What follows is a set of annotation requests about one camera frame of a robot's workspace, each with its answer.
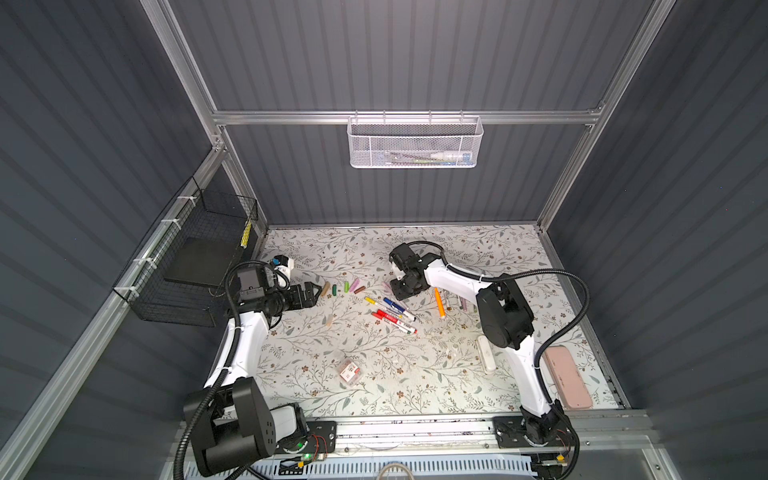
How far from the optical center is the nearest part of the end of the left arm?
76cm

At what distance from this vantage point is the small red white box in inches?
32.5

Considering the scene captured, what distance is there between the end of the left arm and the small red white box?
→ 0.22 meters
